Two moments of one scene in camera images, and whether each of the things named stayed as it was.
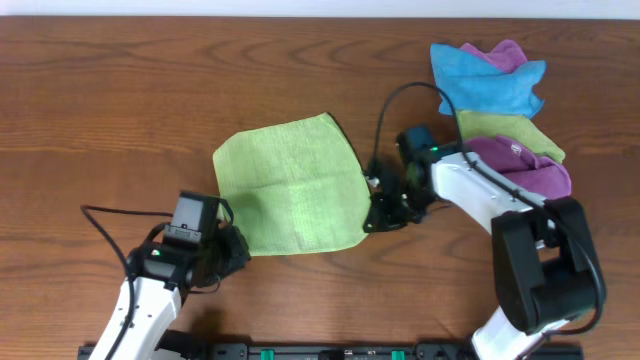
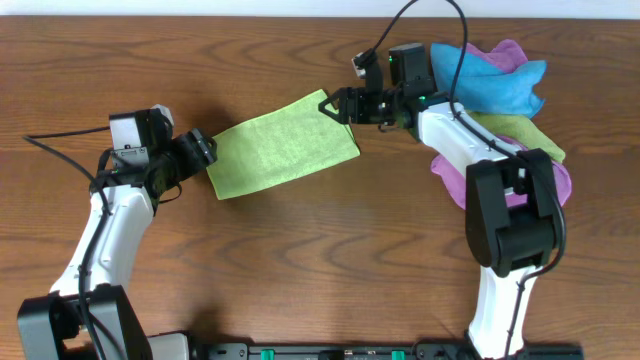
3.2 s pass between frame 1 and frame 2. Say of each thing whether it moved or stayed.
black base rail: stayed
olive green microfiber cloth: stayed
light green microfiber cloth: moved
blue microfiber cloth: stayed
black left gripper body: moved
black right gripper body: moved
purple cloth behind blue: stayed
